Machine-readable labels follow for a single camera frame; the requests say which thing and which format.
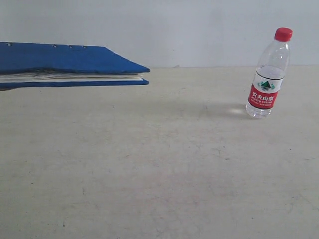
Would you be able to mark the clear plastic water bottle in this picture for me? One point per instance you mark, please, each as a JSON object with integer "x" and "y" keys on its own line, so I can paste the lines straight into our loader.
{"x": 269, "y": 75}

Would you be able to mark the blue ring binder notebook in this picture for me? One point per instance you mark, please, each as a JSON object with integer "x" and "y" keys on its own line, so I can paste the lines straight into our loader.
{"x": 38, "y": 65}

